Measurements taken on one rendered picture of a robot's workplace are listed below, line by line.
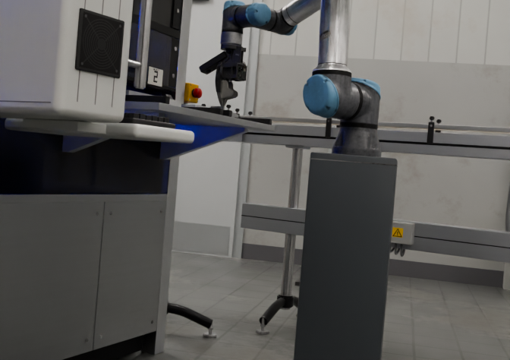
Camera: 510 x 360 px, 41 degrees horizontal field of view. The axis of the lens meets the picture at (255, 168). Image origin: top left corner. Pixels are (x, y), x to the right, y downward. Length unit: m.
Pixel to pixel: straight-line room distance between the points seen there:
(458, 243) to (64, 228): 1.61
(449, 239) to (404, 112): 2.37
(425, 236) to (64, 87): 1.98
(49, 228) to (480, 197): 3.69
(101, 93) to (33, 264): 0.82
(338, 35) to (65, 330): 1.22
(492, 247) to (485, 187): 2.31
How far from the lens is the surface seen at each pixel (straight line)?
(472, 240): 2.93
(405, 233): 2.94
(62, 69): 1.32
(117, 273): 2.38
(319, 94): 1.96
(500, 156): 2.89
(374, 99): 2.08
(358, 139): 2.05
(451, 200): 5.19
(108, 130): 1.51
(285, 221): 3.18
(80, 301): 2.26
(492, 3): 5.38
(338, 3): 2.03
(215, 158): 5.34
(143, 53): 1.48
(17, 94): 1.40
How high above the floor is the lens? 0.74
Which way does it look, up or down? level
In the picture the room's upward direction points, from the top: 5 degrees clockwise
